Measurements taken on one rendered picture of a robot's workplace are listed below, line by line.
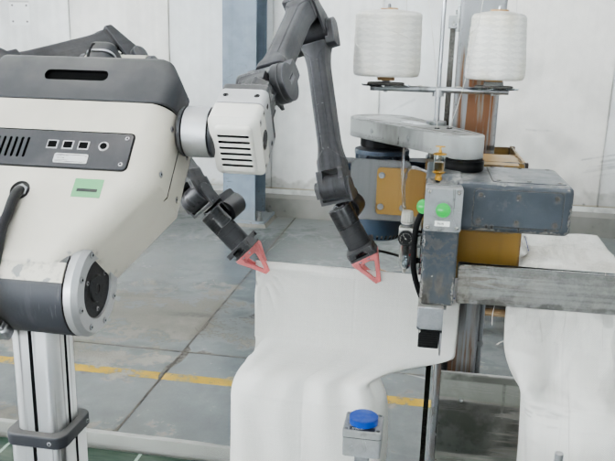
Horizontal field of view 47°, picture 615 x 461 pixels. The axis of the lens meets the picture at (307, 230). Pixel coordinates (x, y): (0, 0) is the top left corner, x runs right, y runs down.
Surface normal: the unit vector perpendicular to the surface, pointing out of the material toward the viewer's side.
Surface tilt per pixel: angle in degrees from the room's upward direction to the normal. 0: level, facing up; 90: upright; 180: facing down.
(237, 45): 90
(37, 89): 50
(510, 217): 90
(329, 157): 73
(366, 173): 90
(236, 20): 90
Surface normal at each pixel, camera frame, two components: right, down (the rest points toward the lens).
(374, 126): -0.87, 0.10
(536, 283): -0.17, 0.24
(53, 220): -0.11, -0.44
